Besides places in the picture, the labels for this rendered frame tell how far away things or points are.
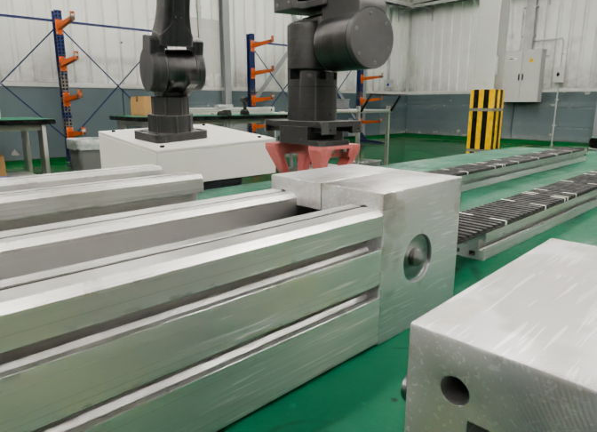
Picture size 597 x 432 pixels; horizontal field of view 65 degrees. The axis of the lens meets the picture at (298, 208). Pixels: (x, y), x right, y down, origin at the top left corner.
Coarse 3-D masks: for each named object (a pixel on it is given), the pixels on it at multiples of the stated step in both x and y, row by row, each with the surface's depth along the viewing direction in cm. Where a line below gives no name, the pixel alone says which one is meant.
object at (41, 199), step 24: (120, 168) 44; (144, 168) 45; (0, 192) 32; (24, 192) 32; (48, 192) 32; (72, 192) 33; (96, 192) 34; (120, 192) 36; (144, 192) 37; (168, 192) 38; (192, 192) 40; (0, 216) 30; (24, 216) 31; (48, 216) 33; (72, 216) 35; (96, 216) 36
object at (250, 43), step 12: (252, 36) 886; (252, 48) 889; (252, 60) 895; (252, 72) 896; (264, 72) 870; (360, 72) 1111; (252, 84) 904; (360, 84) 1110; (252, 96) 907; (360, 96) 1116; (252, 132) 922; (360, 132) 1137
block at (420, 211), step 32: (320, 192) 30; (352, 192) 28; (384, 192) 27; (416, 192) 29; (448, 192) 32; (384, 224) 27; (416, 224) 30; (448, 224) 32; (384, 256) 28; (416, 256) 30; (448, 256) 33; (384, 288) 28; (416, 288) 31; (448, 288) 34; (384, 320) 29
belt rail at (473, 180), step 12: (564, 156) 110; (576, 156) 118; (504, 168) 89; (516, 168) 93; (528, 168) 98; (540, 168) 101; (552, 168) 106; (468, 180) 81; (480, 180) 83; (492, 180) 86; (504, 180) 90
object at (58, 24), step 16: (16, 16) 633; (64, 32) 677; (64, 48) 674; (80, 48) 694; (64, 64) 664; (96, 64) 713; (64, 80) 681; (112, 80) 732; (16, 96) 649; (64, 96) 684; (80, 96) 643; (128, 96) 753; (64, 112) 688; (64, 128) 701; (80, 128) 710
